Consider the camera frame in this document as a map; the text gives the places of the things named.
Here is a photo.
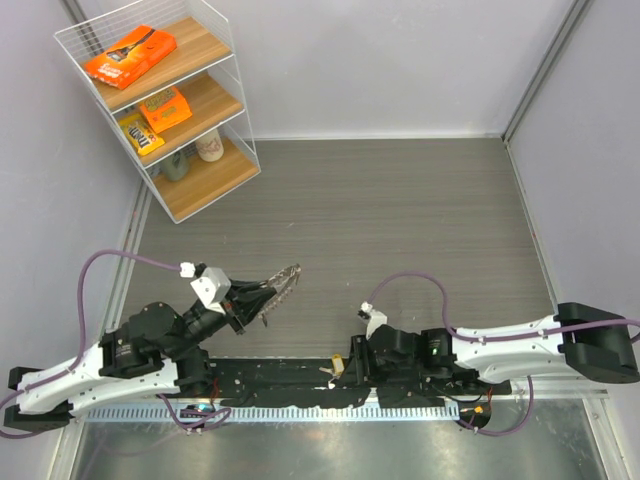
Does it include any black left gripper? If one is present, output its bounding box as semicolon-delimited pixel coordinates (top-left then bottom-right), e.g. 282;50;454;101
168;277;278;360

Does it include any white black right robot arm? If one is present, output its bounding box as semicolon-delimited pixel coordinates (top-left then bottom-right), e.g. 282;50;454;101
333;302;639;394

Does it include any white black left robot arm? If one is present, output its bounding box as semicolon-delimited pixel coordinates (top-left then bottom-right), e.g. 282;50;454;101
3;278;294;436

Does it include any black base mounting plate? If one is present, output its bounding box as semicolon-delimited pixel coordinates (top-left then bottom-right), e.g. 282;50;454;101
182;358;512;409

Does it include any grey green cup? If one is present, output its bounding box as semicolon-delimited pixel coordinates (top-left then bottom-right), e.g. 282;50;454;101
160;150;190;182

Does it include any white patterned cup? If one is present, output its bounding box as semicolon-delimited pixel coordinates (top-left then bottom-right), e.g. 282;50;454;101
195;129;224;163

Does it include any yellow candy bag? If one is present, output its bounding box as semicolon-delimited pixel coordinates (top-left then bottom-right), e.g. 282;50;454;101
118;112;165;156

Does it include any small orange candy bag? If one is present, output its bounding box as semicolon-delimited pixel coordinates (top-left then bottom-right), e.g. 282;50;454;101
138;86;192;133

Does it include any large orange candy bag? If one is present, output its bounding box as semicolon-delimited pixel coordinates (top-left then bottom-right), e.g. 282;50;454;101
84;25;177;90

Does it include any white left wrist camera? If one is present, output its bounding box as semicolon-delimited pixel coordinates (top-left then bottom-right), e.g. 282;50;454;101
179;262;231;313

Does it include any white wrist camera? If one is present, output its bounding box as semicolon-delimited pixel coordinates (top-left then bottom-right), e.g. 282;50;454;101
179;262;231;313
357;301;388;340

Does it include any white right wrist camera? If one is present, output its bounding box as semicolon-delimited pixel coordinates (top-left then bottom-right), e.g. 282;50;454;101
357;301;388;340

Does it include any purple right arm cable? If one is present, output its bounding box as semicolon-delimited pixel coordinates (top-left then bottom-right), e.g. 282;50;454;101
368;272;640;346

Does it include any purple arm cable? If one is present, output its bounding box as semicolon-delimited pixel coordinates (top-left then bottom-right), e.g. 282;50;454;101
0;249;182;440
368;272;640;346

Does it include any white slotted cable duct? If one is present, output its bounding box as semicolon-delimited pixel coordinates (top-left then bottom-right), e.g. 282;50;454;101
86;402;460;423

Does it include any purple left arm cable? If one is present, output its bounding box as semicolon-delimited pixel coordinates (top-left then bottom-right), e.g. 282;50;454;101
0;249;182;440

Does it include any white wire wooden shelf rack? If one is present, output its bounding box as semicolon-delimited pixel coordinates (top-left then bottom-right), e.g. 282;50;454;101
54;1;261;224

